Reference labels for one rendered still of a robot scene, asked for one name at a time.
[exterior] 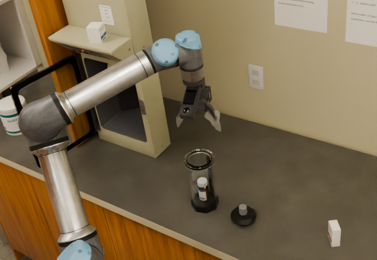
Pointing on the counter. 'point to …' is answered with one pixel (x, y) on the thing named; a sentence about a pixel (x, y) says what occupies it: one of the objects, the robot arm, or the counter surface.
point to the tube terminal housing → (82, 5)
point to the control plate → (84, 51)
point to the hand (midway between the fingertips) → (198, 131)
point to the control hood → (68, 32)
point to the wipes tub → (9, 116)
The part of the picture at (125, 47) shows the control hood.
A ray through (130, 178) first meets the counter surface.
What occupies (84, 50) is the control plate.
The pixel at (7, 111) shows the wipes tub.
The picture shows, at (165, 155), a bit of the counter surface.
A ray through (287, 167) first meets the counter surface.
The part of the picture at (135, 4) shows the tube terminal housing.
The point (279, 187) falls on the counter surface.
